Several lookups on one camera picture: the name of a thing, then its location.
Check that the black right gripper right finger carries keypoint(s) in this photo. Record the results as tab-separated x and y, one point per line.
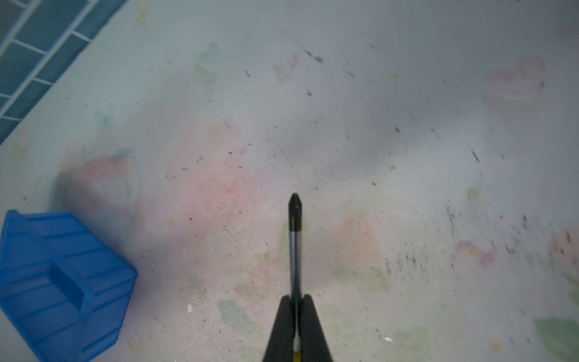
313	342

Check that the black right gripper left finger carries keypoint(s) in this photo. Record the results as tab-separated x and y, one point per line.
280	344

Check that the black and yellow screwdriver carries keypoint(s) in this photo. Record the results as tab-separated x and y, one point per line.
295	236

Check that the blue plastic bin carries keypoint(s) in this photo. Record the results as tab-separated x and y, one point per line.
64	291

